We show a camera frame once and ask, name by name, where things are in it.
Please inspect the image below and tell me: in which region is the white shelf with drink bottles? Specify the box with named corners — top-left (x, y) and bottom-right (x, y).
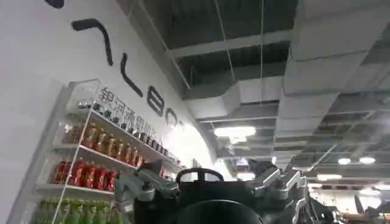
top-left (9, 78), bottom-right (187, 224)

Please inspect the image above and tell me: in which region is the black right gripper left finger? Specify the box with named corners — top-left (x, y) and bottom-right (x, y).
top-left (115, 159), bottom-right (181, 203)

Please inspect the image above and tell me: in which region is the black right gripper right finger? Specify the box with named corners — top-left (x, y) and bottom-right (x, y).
top-left (247, 159), bottom-right (308, 202)

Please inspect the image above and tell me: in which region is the grey ceiling air duct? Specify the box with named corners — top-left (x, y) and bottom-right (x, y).
top-left (182, 0), bottom-right (390, 138)

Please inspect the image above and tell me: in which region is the long ceiling light panel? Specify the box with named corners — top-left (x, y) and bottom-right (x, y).
top-left (316, 173), bottom-right (343, 182)

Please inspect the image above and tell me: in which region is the large rectangular ceiling light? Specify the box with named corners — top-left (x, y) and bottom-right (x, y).
top-left (213, 125), bottom-right (257, 145)

